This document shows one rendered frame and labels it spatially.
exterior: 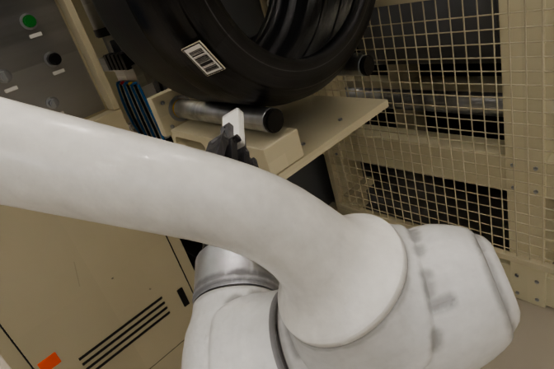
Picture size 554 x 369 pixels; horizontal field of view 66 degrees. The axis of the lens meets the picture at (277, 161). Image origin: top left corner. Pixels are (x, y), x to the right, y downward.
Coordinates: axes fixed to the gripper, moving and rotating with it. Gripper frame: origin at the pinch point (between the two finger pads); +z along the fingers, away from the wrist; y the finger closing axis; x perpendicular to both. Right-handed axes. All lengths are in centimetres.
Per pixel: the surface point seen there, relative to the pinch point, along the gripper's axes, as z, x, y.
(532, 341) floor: -6, 16, 114
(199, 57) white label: 11.3, -0.6, -6.7
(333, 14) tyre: 45, 15, 19
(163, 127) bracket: 30.4, -29.1, 10.3
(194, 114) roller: 26.5, -18.4, 9.8
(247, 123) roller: 13.7, -4.8, 10.2
